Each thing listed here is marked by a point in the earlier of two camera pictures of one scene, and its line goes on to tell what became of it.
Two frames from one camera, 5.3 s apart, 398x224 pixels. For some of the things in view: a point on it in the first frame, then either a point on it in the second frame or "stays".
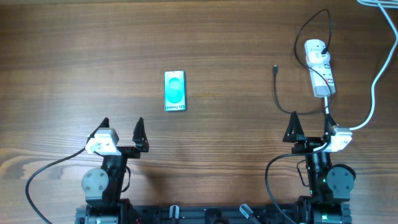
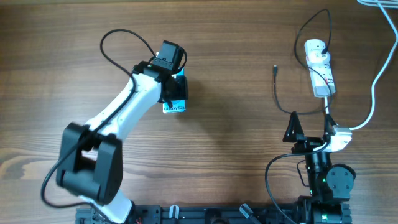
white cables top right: [381, 4] stays
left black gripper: [138, 138] -> [182, 92]
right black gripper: [311, 144] stays
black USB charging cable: [309, 65] stays
